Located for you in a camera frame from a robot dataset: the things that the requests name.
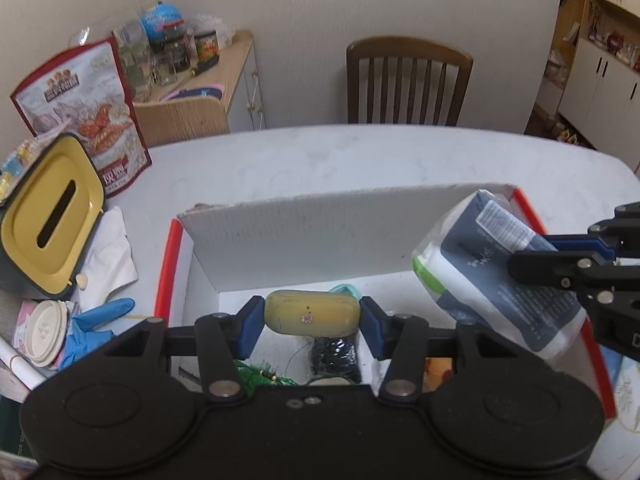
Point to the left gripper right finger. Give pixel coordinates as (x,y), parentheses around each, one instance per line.
(403,341)

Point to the black beads plastic bag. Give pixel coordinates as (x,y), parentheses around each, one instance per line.
(335,358)

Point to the red white cardboard box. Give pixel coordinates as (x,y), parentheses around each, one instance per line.
(215,253)

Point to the white blue tissue pack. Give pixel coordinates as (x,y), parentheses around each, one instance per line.
(463,264)

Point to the brown wooden chair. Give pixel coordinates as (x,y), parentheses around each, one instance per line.
(394,79)

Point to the white sideboard cabinet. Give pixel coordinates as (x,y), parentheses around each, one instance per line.
(234,81)

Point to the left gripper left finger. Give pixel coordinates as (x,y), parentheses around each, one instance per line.
(221,340)

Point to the wicker chair back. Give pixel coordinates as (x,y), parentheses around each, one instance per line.
(181,120)

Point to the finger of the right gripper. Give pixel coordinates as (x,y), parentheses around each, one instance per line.
(582,243)
(576,271)

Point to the white tall storage cabinet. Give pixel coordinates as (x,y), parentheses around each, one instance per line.
(601,97)

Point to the white paper cup lid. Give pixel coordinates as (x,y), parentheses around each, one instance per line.
(46,332)

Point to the red white snack bag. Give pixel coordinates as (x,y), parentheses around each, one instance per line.
(83,90)

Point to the blue globe toy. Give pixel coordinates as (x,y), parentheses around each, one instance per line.
(157,17)

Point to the white orange mask toy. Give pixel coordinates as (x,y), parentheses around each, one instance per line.
(261,375)

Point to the yellow lid tissue box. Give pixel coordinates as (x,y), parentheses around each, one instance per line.
(49,220)

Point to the teal egg-shaped gadget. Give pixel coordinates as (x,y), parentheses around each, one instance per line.
(346,289)

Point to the white crumpled tissue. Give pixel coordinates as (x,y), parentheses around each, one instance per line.
(108,264)

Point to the blue rubber glove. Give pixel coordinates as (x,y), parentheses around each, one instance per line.
(82,334)

